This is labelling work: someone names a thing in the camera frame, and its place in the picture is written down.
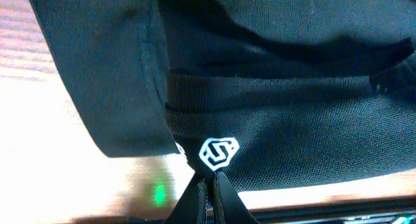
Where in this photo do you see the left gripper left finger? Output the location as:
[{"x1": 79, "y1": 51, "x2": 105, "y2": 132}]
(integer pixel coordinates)
[{"x1": 163, "y1": 174, "x2": 208, "y2": 224}]

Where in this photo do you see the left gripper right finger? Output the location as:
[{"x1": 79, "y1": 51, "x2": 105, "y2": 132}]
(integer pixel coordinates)
[{"x1": 213, "y1": 171, "x2": 259, "y2": 224}]

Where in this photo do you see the black t-shirt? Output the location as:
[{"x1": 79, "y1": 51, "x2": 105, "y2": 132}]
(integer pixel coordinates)
[{"x1": 30, "y1": 0, "x2": 415, "y2": 192}]

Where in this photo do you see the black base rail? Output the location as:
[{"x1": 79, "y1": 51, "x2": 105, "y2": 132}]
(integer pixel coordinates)
[{"x1": 253, "y1": 196, "x2": 415, "y2": 223}]

